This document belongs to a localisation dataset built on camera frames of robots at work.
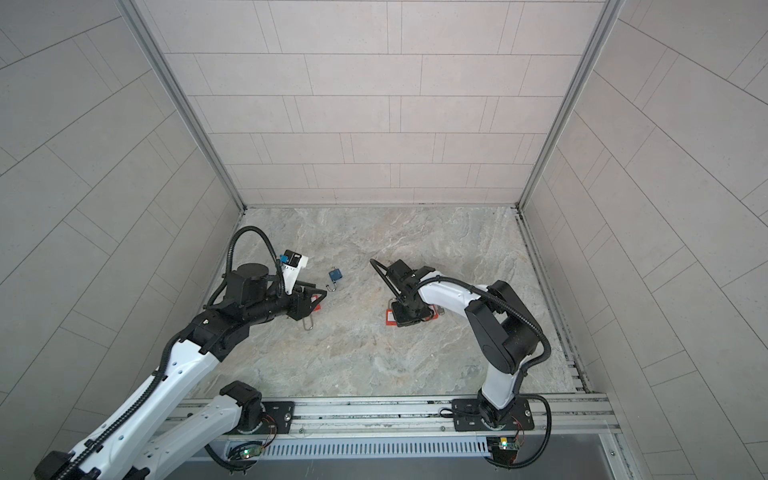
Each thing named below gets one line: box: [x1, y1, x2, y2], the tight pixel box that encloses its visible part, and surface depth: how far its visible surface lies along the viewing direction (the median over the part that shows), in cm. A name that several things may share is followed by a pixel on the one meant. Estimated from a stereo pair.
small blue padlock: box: [326, 268, 343, 292], surface depth 98 cm
